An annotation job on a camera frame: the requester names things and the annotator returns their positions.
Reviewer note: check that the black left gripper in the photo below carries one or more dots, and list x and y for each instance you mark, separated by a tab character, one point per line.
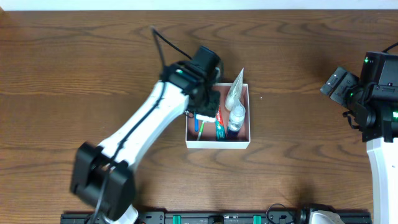
210	104

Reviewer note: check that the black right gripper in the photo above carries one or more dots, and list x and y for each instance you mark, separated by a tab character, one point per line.
337	86

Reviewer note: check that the white cream tube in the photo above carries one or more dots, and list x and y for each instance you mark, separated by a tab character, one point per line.
235	91

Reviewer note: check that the clear bottle with dark base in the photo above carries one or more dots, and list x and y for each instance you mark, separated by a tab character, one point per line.
236	120

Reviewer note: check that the green white toothbrush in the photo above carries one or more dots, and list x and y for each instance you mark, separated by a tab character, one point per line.
201	130

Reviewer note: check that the green white toothpaste tube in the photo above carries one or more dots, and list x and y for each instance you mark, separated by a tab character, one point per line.
220	130

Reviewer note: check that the green Dettol soap box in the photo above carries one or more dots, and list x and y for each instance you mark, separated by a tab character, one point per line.
204	118

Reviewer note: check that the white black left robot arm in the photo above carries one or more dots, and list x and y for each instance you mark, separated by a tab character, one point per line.
103	175

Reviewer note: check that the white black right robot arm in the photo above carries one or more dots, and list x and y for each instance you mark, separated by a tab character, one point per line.
370	101

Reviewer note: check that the white box with pink interior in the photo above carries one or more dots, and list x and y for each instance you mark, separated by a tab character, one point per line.
208	137

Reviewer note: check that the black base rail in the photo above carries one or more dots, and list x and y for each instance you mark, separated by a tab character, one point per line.
223	218

